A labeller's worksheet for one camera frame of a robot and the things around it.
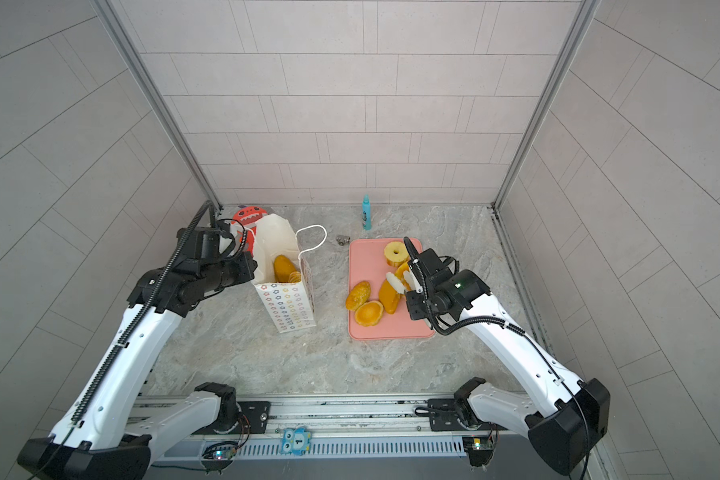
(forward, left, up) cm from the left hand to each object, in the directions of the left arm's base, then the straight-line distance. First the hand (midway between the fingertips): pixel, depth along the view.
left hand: (265, 259), depth 72 cm
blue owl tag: (-35, -9, -22) cm, 42 cm away
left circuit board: (-37, +7, -20) cm, 42 cm away
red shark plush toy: (+28, +18, -16) cm, 37 cm away
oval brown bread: (0, -31, -19) cm, 36 cm away
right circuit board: (-36, -51, -24) cm, 67 cm away
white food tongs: (+1, -37, -12) cm, 39 cm away
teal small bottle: (+31, -23, -17) cm, 43 cm away
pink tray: (+15, -24, -25) cm, 37 cm away
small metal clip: (+23, -15, -23) cm, 36 cm away
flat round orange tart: (-5, -25, -20) cm, 33 cm away
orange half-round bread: (+11, -35, -23) cm, 43 cm away
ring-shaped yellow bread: (+16, -33, -21) cm, 43 cm away
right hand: (-8, -36, -10) cm, 39 cm away
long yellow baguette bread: (+9, +2, -17) cm, 19 cm away
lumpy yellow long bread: (+3, -4, -14) cm, 15 cm away
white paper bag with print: (-8, -6, -9) cm, 13 cm away
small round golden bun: (0, -22, -20) cm, 29 cm away
